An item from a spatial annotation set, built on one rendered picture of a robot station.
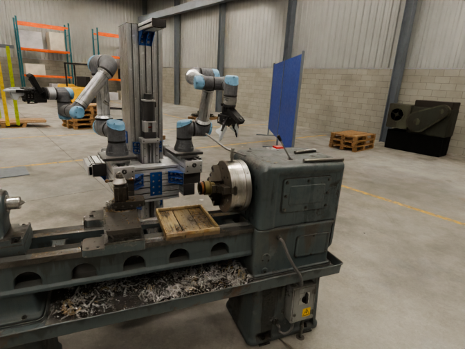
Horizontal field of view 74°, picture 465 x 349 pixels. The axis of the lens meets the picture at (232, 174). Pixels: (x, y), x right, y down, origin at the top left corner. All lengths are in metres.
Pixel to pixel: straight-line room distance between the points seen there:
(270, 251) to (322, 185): 0.51
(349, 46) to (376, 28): 1.07
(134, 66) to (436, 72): 10.24
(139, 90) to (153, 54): 0.27
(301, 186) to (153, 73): 1.34
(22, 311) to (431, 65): 11.47
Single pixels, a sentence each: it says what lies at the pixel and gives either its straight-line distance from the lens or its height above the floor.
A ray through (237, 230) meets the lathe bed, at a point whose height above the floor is 0.86.
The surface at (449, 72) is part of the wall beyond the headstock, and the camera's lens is 11.56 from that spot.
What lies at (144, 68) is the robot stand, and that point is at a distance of 2.42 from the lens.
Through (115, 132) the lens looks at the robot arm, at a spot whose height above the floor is 1.32.
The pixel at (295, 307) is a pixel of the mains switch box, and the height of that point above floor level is 0.30.
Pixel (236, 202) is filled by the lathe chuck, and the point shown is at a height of 1.03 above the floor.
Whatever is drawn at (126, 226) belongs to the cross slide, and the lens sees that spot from 1.64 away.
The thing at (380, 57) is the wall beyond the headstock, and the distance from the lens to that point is 12.44.
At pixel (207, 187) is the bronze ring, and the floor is 1.10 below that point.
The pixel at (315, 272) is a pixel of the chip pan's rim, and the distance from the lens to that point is 2.11.
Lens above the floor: 1.68
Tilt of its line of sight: 17 degrees down
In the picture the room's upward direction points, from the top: 3 degrees clockwise
